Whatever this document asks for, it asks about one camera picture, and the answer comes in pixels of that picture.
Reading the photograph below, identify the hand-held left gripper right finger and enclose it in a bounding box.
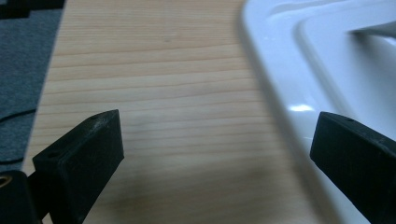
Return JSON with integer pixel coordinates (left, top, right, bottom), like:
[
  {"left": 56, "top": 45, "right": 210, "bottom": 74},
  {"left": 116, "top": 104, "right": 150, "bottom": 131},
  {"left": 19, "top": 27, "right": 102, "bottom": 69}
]
[{"left": 309, "top": 111, "right": 396, "bottom": 224}]

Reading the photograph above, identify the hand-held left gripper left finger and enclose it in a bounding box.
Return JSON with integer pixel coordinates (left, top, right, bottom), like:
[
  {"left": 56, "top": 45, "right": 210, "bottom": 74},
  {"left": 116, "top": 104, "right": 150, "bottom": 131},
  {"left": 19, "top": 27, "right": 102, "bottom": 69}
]
[{"left": 32, "top": 109, "right": 125, "bottom": 224}]

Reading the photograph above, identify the black metal stand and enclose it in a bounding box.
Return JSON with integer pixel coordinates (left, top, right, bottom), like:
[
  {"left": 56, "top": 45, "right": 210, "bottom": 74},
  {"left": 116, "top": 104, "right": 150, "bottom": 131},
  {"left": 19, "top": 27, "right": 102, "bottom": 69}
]
[{"left": 0, "top": 0, "right": 67, "bottom": 21}]

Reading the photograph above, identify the white storage box lid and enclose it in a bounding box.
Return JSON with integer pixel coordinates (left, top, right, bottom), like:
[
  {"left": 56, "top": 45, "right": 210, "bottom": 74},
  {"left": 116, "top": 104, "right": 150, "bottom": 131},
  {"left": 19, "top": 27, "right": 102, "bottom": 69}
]
[{"left": 241, "top": 0, "right": 396, "bottom": 224}]

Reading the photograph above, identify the black looped floor cable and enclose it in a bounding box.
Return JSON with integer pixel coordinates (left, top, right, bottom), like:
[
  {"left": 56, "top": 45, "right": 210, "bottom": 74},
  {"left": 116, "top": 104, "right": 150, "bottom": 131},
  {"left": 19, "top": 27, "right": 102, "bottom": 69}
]
[{"left": 0, "top": 107, "right": 38, "bottom": 166}]

